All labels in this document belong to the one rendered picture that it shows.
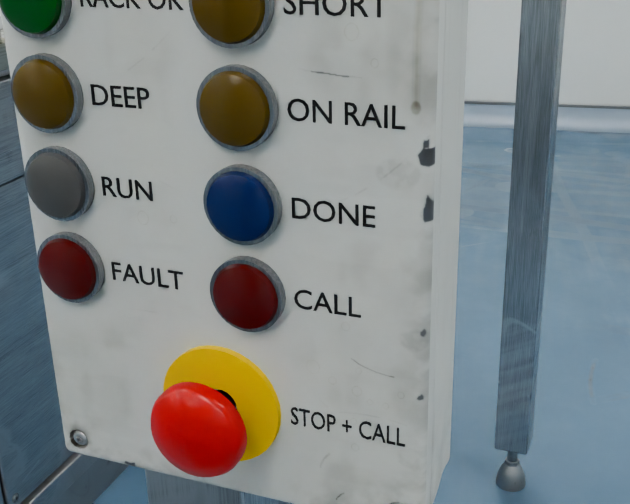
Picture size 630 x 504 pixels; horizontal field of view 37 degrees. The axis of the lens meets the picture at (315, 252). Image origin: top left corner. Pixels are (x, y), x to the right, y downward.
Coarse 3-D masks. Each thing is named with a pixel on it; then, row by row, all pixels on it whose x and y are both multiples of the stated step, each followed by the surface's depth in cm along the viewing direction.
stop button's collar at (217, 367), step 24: (192, 360) 37; (216, 360) 37; (240, 360) 36; (168, 384) 38; (216, 384) 37; (240, 384) 37; (264, 384) 36; (240, 408) 37; (264, 408) 37; (264, 432) 37; (360, 432) 36
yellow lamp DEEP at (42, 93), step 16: (32, 64) 35; (48, 64) 34; (16, 80) 35; (32, 80) 35; (48, 80) 34; (64, 80) 34; (16, 96) 35; (32, 96) 35; (48, 96) 35; (64, 96) 35; (32, 112) 35; (48, 112) 35; (64, 112) 35; (48, 128) 35
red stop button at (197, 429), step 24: (192, 384) 36; (168, 408) 35; (192, 408) 35; (216, 408) 35; (168, 432) 36; (192, 432) 35; (216, 432) 35; (240, 432) 35; (168, 456) 36; (192, 456) 36; (216, 456) 35; (240, 456) 36
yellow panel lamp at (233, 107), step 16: (208, 80) 32; (224, 80) 32; (240, 80) 32; (208, 96) 32; (224, 96) 32; (240, 96) 32; (256, 96) 32; (208, 112) 32; (224, 112) 32; (240, 112) 32; (256, 112) 32; (208, 128) 33; (224, 128) 32; (240, 128) 32; (256, 128) 32; (240, 144) 33
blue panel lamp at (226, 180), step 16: (224, 176) 33; (240, 176) 33; (208, 192) 34; (224, 192) 33; (240, 192) 33; (256, 192) 33; (208, 208) 34; (224, 208) 34; (240, 208) 33; (256, 208) 33; (272, 208) 33; (224, 224) 34; (240, 224) 34; (256, 224) 33; (240, 240) 34
